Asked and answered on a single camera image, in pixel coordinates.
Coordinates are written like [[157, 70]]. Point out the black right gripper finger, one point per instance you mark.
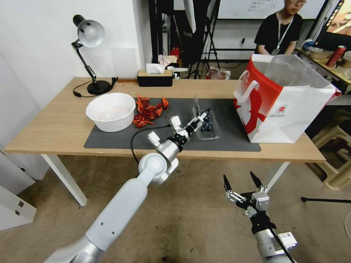
[[256, 180], [227, 186]]

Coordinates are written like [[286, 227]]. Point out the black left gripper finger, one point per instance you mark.
[[198, 127], [200, 117]]

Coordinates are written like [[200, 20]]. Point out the clear plastic takeout container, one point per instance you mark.
[[209, 135]]

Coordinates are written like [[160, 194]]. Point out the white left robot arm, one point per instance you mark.
[[123, 208]]

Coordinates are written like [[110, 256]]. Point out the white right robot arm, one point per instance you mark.
[[270, 246]]

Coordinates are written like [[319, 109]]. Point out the red and white plastic bag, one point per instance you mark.
[[218, 74]]

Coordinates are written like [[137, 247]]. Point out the black tissue box wooden lid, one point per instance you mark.
[[155, 79]]

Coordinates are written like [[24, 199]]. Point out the red and white takeout bag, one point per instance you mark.
[[277, 109]]

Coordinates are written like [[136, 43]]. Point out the blueberries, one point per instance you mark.
[[208, 124]]

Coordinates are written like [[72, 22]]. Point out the dark grey table mat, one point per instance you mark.
[[153, 137]]

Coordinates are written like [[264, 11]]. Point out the red food scraps pile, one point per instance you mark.
[[146, 111]]

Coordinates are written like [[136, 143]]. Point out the cardboard box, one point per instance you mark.
[[166, 59]]

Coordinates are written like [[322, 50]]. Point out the white tissue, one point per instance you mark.
[[154, 68]]

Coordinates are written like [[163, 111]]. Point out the red box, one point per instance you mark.
[[175, 53]]

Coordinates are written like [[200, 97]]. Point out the black stand leg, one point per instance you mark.
[[326, 200]]

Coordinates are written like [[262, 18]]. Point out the black tripod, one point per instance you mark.
[[211, 46]]

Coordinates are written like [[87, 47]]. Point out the white paper bowl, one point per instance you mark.
[[111, 112]]

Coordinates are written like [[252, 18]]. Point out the beige plastic stool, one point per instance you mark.
[[338, 164]]

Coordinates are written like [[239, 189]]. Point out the black metal rack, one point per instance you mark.
[[157, 30]]

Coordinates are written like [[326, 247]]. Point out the white light reflector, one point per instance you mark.
[[190, 15]]

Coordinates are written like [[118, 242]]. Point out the whiteboard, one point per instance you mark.
[[246, 9]]

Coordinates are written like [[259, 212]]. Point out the person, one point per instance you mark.
[[279, 30]]

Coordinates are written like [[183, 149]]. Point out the wooden table white legs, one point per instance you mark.
[[54, 123]]

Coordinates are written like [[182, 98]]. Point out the wooden side desk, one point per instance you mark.
[[326, 69]]

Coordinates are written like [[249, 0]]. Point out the black desk lamp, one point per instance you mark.
[[90, 33]]

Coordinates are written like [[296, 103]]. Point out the red drink can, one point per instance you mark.
[[335, 56]]

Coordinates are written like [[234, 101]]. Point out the white cup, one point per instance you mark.
[[347, 60]]

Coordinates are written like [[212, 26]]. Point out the dark monitor screen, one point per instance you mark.
[[336, 33]]

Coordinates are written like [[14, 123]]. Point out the white cabinet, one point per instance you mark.
[[11, 191]]

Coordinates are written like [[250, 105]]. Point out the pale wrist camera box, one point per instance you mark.
[[175, 122], [260, 201]]

